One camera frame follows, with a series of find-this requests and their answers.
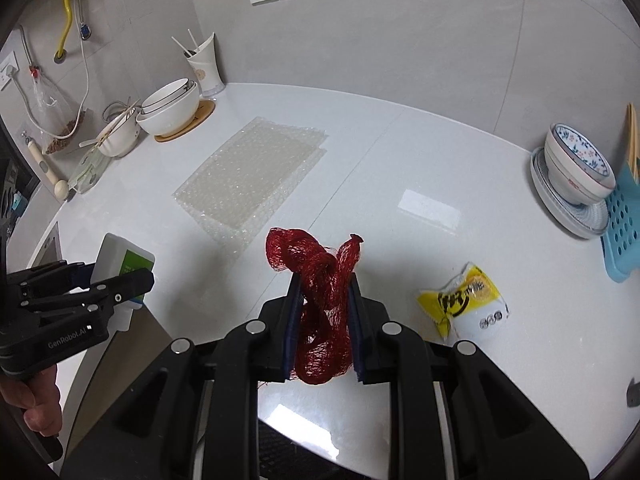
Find blue patterned plate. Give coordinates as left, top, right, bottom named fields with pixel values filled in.
left=529, top=145, right=611, bottom=240

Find clear bubble wrap sheet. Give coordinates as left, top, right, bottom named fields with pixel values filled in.
left=172, top=116, right=329, bottom=247

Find yellow white snack packet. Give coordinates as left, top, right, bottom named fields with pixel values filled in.
left=417, top=261, right=511, bottom=346

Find metal flexible hose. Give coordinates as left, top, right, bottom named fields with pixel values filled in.
left=16, top=24, right=47, bottom=137

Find white bowl dark rim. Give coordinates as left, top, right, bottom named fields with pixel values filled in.
left=135, top=94, right=200, bottom=136
left=141, top=78, right=198, bottom=116

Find white hose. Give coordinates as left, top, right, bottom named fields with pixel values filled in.
left=74, top=0, right=93, bottom=113

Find clear plastic packet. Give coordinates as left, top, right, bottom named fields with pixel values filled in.
left=67, top=147, right=109, bottom=194

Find red mesh net bag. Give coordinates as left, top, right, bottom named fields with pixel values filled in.
left=265, top=227, right=364, bottom=387

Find round wooden coaster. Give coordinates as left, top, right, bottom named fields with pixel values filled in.
left=153, top=99, right=217, bottom=144

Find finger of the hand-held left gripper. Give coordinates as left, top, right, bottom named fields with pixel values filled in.
left=17, top=268, right=155, bottom=323
left=6, top=260, right=97, bottom=298

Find white utensil holder cup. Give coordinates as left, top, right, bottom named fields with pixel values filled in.
left=186, top=32, right=226, bottom=99

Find white chopsticks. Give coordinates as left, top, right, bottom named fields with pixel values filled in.
left=171, top=29, right=202, bottom=59

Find blue perforated plastic rack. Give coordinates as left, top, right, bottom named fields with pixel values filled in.
left=599, top=164, right=640, bottom=285

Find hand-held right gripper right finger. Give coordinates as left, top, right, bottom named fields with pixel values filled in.
left=348, top=275, right=584, bottom=480

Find white green box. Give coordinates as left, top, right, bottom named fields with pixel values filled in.
left=90, top=233, right=156, bottom=334

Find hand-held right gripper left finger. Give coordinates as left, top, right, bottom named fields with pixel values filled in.
left=60, top=272, right=304, bottom=480

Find floral print bowl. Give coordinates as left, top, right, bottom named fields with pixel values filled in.
left=543, top=122, right=617, bottom=206

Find hanging clear plastic bag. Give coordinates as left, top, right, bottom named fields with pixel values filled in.
left=30, top=66, right=87, bottom=156

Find yellow pipe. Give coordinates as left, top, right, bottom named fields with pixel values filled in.
left=53, top=0, right=74, bottom=57

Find person's left hand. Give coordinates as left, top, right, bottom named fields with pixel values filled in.
left=0, top=364, right=64, bottom=435

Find wooden chopsticks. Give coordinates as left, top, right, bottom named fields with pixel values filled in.
left=99, top=97, right=142, bottom=137

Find white strainer bowl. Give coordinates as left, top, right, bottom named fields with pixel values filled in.
left=94, top=105, right=141, bottom=158

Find wooden pestle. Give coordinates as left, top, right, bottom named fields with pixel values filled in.
left=26, top=139, right=71, bottom=202

